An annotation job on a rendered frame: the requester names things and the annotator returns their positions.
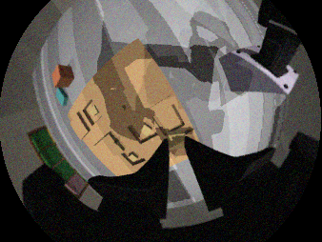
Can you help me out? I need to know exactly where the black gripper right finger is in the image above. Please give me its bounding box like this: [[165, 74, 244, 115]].
[[184, 136, 276, 211]]

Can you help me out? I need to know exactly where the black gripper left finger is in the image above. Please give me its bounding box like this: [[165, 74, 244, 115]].
[[88, 139, 170, 220]]

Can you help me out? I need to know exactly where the teal rectangular block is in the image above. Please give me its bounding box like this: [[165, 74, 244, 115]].
[[56, 87, 69, 107]]

